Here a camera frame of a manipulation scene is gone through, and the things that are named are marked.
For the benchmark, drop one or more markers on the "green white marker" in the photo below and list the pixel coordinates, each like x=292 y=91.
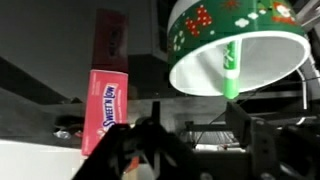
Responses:
x=231 y=67

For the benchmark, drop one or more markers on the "white green christmas mug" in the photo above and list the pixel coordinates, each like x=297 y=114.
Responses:
x=273 y=43

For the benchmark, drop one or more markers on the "pink Sweet'N Low box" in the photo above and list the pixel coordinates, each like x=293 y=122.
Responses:
x=106 y=106

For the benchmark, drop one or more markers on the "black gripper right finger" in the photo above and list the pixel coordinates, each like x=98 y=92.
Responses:
x=291 y=152

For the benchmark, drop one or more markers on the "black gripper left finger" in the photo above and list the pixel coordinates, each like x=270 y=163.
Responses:
x=148 y=139

